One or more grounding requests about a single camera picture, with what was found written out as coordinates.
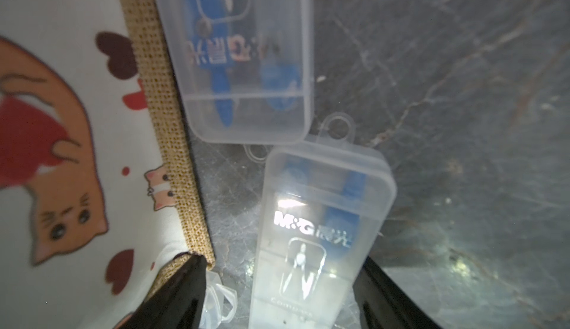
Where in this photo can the clear compass case by bag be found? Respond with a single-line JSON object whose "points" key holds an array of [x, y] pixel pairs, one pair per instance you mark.
{"points": [[220, 303]]}

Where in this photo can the burlap canvas cat bag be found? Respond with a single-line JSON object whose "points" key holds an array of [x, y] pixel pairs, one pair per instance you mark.
{"points": [[98, 202]]}

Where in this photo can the clear M&G compass case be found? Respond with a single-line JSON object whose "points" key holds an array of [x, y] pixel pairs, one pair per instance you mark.
{"points": [[324, 202]]}

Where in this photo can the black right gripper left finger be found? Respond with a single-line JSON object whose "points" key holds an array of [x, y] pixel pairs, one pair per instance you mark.
{"points": [[178, 304]]}

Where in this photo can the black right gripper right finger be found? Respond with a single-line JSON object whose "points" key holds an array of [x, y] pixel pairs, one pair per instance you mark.
{"points": [[384, 305]]}

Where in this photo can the clear compass case blue compass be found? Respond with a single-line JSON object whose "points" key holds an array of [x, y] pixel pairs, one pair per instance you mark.
{"points": [[244, 68]]}

